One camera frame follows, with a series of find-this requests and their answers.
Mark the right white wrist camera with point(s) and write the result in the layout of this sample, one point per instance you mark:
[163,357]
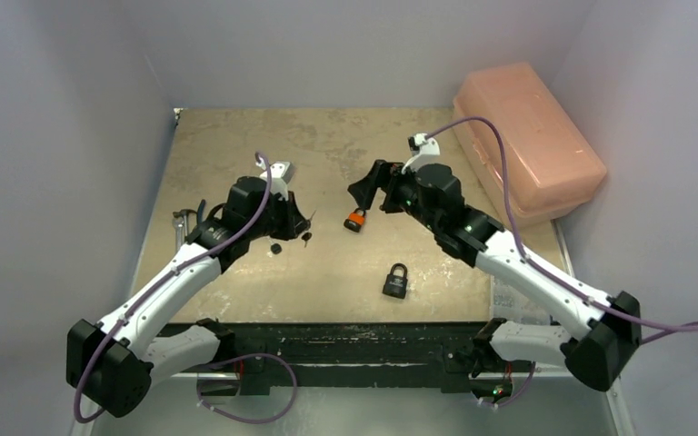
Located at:
[424,150]

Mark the black head key pair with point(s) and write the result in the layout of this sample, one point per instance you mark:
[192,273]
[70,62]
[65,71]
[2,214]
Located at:
[308,235]

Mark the steel wrench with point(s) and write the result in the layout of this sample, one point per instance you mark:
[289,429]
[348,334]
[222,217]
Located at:
[178,223]

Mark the clear screw organizer box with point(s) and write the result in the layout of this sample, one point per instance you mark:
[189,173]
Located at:
[508,303]

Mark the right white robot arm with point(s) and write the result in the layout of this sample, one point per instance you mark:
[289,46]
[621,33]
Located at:
[592,336]

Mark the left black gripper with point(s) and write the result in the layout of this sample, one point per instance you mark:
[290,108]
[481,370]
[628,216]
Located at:
[294,222]

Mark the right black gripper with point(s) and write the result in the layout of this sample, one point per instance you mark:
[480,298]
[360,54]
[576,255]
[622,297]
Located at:
[386,189]

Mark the small hammer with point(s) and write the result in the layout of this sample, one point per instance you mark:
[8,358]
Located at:
[186,215]

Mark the orange black padlock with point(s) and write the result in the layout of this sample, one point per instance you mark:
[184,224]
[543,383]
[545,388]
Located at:
[355,220]

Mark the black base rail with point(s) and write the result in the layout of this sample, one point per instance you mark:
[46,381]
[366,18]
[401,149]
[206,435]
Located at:
[432,355]

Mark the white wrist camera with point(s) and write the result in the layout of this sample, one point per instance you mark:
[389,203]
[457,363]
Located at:
[424,150]
[280,174]

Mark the blue handled pliers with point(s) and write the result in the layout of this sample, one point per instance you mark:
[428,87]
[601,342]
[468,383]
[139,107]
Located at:
[199,212]

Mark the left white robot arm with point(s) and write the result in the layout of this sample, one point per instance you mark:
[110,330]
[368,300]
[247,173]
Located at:
[113,363]

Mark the pink plastic storage box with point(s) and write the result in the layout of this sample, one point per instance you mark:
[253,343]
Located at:
[527,153]

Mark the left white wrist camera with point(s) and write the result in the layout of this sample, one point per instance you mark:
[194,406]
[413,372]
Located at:
[280,174]

